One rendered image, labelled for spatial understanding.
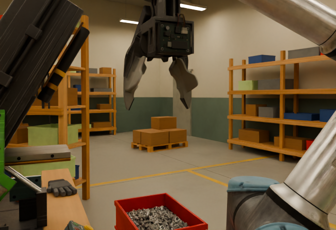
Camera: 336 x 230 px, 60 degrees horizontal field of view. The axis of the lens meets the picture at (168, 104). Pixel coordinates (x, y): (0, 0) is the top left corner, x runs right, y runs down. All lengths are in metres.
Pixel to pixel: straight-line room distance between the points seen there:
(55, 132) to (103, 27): 7.42
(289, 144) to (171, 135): 2.68
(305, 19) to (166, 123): 6.94
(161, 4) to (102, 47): 9.98
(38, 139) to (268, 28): 5.56
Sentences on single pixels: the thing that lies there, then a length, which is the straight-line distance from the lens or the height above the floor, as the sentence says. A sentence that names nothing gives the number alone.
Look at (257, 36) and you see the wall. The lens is 7.55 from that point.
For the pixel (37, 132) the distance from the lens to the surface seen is 3.69.
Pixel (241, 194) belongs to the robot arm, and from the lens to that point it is 0.67.
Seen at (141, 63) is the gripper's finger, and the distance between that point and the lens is 0.48.
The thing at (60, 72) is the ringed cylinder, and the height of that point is 1.39.
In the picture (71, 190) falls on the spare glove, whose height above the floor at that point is 0.92.
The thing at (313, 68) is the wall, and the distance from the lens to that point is 6.55.
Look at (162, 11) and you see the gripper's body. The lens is 0.47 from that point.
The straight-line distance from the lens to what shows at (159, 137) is 6.92.
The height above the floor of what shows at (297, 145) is 0.36.
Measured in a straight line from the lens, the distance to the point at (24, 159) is 1.00.
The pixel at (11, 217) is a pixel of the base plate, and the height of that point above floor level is 0.90.
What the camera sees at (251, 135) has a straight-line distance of 6.86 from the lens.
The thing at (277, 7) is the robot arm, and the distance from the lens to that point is 0.67.
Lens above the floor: 1.31
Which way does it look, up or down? 2 degrees down
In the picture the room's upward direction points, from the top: straight up
